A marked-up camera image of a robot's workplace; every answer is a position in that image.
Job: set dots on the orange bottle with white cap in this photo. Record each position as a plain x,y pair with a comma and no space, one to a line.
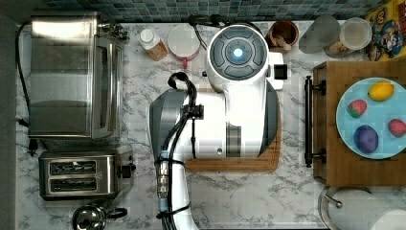
153,44

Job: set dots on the black drawer handle bar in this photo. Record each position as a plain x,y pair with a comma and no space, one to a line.
309,87

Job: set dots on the clear glass jar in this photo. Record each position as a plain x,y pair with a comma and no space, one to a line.
355,34

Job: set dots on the stainless steel toaster oven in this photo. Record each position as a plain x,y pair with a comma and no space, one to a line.
76,76

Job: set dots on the wooden drawer box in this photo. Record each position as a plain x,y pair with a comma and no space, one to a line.
342,166

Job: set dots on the stainless steel two-slot toaster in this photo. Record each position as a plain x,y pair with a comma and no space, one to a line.
85,174

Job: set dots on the white paper towel roll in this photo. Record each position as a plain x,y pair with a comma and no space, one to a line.
363,211

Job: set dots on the yellow toy lemon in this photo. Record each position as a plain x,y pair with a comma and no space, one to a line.
381,91

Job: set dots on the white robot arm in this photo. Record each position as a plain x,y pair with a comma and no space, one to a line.
231,126

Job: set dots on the bamboo cutting board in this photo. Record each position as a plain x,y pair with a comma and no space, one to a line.
267,162

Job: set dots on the red jar with white lid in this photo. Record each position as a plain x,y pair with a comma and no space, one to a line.
183,43

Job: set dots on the steel paper towel holder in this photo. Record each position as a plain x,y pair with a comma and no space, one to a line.
326,198

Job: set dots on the light blue plate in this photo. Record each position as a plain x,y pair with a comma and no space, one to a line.
378,115

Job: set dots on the colourful cereal box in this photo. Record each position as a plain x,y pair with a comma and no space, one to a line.
388,25

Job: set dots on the brown wooden utensil holder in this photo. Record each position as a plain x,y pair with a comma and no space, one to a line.
282,34

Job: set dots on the frosted plastic cup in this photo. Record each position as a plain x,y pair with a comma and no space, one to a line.
324,30

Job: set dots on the purple toy plum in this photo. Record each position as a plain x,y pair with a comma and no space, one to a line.
365,138

